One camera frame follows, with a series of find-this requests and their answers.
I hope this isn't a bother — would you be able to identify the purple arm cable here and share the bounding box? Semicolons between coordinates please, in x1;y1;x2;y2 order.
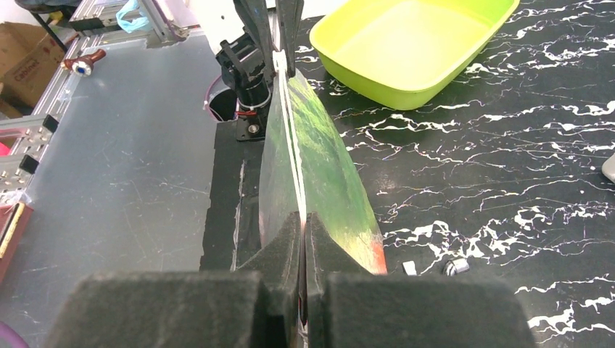
202;74;227;121
0;320;30;348

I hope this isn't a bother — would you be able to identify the cardboard box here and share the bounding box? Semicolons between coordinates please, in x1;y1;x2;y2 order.
1;22;65;107

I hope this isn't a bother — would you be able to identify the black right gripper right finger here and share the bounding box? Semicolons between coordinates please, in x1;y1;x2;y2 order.
305;213;535;347

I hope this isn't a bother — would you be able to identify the lime green plastic basin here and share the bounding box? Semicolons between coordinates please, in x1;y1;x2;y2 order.
310;0;519;110

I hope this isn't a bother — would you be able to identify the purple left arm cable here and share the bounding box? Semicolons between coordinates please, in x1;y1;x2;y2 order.
202;74;227;121

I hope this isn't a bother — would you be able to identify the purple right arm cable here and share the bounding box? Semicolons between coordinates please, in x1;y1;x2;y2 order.
0;320;30;348

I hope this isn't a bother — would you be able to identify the aluminium frame rail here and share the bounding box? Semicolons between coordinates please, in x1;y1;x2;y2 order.
1;1;198;205

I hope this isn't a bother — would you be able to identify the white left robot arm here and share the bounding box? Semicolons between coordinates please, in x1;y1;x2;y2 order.
189;1;304;141

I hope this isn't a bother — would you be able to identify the brown tap valve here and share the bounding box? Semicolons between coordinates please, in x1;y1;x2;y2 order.
60;49;107;77

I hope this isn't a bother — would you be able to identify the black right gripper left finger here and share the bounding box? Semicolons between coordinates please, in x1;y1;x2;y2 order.
46;212;300;347

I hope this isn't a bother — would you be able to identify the clear zip top bag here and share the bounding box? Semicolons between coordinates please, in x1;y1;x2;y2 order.
259;51;387;274

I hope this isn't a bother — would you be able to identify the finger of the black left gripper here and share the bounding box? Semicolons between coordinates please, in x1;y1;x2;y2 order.
276;0;305;77
233;0;275;82

